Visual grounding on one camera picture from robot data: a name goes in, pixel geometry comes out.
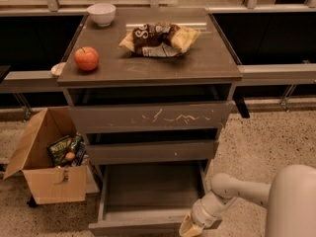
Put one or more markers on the cardboard box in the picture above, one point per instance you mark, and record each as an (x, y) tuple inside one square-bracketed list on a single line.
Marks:
[(48, 184)]

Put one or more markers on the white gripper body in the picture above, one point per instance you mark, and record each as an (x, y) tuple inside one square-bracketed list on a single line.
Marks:
[(201, 217)]

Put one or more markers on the grey middle drawer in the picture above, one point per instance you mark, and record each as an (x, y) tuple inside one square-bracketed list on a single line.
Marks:
[(152, 146)]

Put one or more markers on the grey drawer cabinet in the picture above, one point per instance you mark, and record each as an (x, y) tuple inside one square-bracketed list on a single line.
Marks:
[(207, 73)]

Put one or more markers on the grey bench rail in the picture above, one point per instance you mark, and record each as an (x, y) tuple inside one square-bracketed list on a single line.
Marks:
[(252, 75)]

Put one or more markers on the small white disc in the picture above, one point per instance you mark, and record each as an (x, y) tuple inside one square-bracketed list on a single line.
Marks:
[(57, 69)]

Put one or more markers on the grey drawer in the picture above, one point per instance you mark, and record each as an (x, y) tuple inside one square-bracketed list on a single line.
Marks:
[(152, 146), (145, 198), (151, 117)]

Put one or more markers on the brown chip bag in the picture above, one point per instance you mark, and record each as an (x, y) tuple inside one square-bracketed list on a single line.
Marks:
[(160, 40)]

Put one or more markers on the green snack bag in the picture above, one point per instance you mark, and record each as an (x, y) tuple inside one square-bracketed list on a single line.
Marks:
[(60, 148)]

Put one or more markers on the grey bottom drawer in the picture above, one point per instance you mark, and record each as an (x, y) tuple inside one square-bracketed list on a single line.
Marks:
[(145, 198)]

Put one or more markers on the small orange fruit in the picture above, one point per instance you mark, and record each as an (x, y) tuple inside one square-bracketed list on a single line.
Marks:
[(69, 156)]

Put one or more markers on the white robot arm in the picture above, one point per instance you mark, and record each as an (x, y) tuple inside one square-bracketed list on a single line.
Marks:
[(290, 201)]

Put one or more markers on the blue snack packet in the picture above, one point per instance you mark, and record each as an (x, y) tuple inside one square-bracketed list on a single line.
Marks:
[(79, 156)]

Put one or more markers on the red apple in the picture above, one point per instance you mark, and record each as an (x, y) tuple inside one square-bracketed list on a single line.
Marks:
[(86, 58)]

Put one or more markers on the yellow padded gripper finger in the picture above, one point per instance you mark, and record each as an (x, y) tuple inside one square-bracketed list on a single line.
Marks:
[(191, 225)]

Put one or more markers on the grey top drawer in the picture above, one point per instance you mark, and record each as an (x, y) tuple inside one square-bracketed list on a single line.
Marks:
[(151, 117)]

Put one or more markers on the white bowl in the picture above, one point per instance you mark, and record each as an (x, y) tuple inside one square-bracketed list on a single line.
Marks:
[(102, 14)]

